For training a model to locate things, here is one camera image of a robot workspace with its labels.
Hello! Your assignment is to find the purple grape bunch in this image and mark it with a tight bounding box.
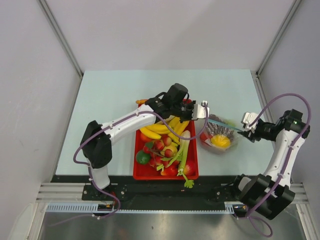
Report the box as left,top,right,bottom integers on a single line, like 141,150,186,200
206,114,235,141

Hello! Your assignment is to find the red peach apple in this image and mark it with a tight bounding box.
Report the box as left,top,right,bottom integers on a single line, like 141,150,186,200
183,160,196,176

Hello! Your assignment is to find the aluminium rail frame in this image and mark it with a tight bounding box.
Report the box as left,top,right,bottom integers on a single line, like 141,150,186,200
34,182,311,216

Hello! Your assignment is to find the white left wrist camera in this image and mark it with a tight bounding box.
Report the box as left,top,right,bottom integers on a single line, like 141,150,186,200
191,100,210,121

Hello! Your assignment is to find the small yellow banana bunch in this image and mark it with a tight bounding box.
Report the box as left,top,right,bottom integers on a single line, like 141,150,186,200
168,117,189,145

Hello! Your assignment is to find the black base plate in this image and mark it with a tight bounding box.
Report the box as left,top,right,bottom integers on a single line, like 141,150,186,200
51,173,293,211

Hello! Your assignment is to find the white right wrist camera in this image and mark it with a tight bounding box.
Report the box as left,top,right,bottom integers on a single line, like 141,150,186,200
241,112,259,133

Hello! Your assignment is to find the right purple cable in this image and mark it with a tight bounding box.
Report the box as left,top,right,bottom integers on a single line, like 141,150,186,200
233,93,312,238

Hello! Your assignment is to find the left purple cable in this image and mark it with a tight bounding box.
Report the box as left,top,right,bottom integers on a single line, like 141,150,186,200
48,103,210,227

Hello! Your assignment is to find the orange ginger root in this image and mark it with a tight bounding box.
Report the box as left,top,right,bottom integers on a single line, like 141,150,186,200
135,99,147,105

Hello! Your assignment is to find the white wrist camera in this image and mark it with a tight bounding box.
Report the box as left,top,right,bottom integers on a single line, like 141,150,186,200
191,100,210,121
241,112,259,133

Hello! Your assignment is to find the clear zip top bag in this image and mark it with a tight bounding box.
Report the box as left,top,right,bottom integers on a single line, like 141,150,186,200
199,114,240,155

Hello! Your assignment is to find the green celery stalk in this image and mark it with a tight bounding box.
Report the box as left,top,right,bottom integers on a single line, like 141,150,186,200
156,130,195,189

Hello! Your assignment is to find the yellow lemon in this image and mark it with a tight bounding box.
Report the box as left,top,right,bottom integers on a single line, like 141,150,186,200
210,134,231,148

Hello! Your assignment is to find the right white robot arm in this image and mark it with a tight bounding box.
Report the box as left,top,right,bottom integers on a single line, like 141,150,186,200
230,109,310,220

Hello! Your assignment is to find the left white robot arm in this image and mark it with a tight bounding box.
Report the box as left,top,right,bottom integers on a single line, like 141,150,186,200
79,83,196,200

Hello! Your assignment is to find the red bell pepper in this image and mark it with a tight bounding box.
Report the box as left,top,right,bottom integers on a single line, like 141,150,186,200
200,132,208,142

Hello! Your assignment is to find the purple cable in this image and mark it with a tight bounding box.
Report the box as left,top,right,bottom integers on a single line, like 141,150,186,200
233,93,312,238
48,103,210,227

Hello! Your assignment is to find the red plastic tray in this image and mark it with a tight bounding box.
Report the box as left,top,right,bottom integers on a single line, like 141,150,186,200
132,98,200,181

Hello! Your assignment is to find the lychee cluster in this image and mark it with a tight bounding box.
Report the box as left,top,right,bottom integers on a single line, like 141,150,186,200
142,135,178,168

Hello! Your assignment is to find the green lime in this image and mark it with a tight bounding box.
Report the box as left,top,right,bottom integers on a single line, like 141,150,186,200
135,150,151,165

